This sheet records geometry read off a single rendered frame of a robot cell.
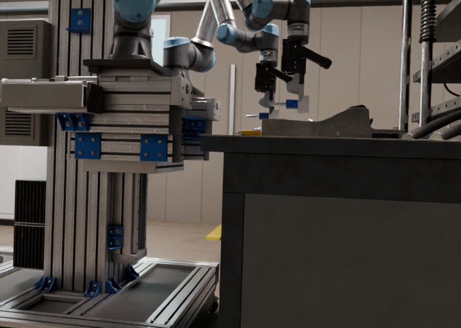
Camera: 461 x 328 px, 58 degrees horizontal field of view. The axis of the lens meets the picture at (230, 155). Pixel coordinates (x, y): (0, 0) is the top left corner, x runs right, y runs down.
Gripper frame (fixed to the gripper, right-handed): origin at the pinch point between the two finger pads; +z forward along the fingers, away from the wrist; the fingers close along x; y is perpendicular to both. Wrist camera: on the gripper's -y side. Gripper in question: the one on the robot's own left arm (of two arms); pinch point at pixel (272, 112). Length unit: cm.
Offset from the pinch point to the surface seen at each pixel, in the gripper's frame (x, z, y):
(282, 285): 79, 46, -10
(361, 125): 18.9, 6.4, -33.0
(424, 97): -68, -16, -76
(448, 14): -54, -56, -82
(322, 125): 18.9, 6.4, -19.4
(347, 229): 79, 33, -23
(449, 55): -40, -32, -79
